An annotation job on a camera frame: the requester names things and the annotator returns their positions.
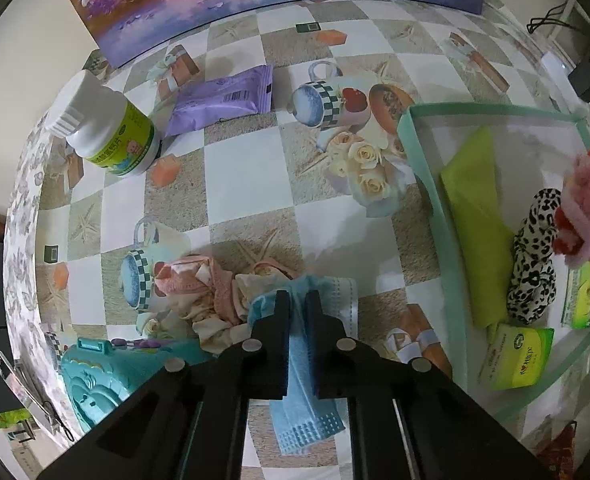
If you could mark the blue face mask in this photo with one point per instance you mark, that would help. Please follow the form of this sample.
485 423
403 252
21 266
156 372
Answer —
305 425

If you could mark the lime green cloth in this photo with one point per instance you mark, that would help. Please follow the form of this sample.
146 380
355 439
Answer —
475 210

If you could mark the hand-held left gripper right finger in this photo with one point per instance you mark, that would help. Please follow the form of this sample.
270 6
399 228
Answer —
320 350

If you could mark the grey floral blanket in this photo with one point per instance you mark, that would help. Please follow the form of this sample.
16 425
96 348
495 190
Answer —
22 240

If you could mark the red patterned cloth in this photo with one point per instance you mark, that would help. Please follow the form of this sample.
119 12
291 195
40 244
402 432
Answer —
565 442

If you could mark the green tissue packet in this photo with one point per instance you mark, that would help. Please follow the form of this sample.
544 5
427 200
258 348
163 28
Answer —
517 362
580 300

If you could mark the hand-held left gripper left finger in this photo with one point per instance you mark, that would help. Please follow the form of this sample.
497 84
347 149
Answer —
277 340

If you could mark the clear box with green rim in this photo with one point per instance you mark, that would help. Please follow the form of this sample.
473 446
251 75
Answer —
425 160

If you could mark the green package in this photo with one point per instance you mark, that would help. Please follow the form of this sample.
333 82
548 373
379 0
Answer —
10 417

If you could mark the flower painting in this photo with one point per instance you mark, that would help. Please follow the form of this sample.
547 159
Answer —
275 10

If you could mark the purple wipes packet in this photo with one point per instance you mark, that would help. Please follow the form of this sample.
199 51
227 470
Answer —
220 100

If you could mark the teal plastic toy case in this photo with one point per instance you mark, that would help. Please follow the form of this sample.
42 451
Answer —
100 390

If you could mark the white bottle with green label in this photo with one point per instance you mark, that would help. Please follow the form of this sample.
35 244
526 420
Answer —
120 135

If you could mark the pink fuzzy scrunchie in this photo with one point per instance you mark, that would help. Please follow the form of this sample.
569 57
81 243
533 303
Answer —
582 195

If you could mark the leopard print scrunchie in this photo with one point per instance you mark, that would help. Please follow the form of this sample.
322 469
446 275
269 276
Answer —
530 260

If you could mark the smartphone with lit screen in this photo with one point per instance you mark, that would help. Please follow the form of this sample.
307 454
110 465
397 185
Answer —
25 395

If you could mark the pink crumpled cloth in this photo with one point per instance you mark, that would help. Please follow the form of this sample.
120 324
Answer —
210 300

